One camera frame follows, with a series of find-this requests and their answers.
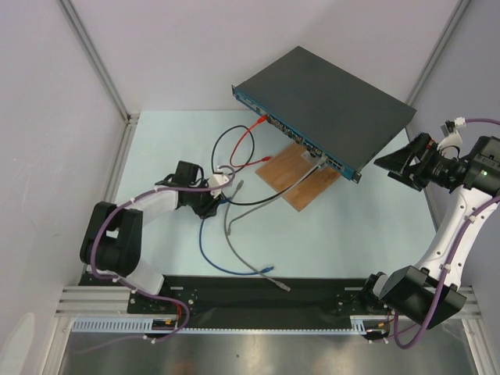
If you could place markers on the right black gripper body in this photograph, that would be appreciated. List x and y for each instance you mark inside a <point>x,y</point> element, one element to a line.
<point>412,163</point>

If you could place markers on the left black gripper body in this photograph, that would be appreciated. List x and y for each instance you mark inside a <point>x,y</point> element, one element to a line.
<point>202,202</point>

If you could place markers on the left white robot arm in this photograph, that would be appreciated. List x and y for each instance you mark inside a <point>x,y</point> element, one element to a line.
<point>113,238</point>

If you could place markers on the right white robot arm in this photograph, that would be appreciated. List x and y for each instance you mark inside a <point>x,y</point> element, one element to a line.
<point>428,292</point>

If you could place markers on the wooden board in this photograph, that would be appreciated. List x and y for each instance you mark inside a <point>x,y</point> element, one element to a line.
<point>288,167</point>

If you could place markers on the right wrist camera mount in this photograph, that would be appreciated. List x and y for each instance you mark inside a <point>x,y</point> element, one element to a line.
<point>450,130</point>

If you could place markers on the black blue network switch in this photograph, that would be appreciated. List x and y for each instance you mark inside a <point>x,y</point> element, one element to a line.
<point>333,114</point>

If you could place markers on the left aluminium frame post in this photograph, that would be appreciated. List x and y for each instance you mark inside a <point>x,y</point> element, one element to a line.
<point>93,56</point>

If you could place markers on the aluminium frame post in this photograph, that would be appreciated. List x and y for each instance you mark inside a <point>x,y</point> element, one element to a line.
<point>437,51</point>
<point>93,56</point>

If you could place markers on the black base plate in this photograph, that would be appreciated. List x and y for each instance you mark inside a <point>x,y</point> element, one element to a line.
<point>253,303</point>

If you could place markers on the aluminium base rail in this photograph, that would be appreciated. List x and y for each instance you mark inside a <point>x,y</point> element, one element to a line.
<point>89,301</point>

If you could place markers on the right aluminium frame post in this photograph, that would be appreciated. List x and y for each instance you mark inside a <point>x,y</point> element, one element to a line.
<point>437,51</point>

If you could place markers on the white slotted cable duct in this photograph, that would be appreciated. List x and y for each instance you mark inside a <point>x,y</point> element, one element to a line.
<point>125,325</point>

